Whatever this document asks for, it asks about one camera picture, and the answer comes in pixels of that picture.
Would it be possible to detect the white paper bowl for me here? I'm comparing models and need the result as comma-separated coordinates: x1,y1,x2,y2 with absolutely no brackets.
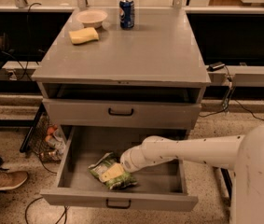
76,9,107,28

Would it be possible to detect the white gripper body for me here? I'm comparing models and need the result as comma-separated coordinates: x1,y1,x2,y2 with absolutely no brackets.
120,146,147,173

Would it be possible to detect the open grey middle drawer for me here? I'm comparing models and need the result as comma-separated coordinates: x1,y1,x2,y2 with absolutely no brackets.
41,126,198,212

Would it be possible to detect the yellow sponge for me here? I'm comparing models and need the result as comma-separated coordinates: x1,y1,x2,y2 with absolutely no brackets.
69,27,99,45

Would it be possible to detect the tan sneaker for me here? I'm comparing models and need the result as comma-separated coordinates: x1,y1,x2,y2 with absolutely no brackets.
0,170,28,192

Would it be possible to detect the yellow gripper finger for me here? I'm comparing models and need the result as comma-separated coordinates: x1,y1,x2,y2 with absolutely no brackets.
100,162,125,182

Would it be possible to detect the grey drawer cabinet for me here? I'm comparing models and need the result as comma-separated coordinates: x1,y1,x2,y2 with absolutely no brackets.
33,7,210,138

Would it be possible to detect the black chair leg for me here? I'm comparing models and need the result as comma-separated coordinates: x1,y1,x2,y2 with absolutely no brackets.
20,105,45,153

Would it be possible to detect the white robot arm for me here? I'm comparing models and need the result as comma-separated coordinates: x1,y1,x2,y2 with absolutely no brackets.
100,124,264,224

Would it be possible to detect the wire basket with bottles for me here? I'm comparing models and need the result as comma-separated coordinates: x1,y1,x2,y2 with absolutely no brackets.
29,115,65,162

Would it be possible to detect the closed grey top drawer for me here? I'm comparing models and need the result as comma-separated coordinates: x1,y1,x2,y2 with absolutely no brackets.
43,99,201,130

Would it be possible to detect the green jalapeno chip bag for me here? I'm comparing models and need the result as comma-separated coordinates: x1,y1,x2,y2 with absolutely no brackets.
88,152,137,190

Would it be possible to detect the blue soda can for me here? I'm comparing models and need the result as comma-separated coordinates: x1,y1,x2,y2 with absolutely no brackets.
119,0,134,29

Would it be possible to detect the black floor cable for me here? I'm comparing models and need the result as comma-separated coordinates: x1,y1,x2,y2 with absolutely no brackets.
24,196,69,224

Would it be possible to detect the black metal frame leg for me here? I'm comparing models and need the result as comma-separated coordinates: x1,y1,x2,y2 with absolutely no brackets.
220,169,232,198

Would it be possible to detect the black power adapter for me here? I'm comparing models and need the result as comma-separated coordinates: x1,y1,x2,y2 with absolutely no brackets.
207,62,225,72

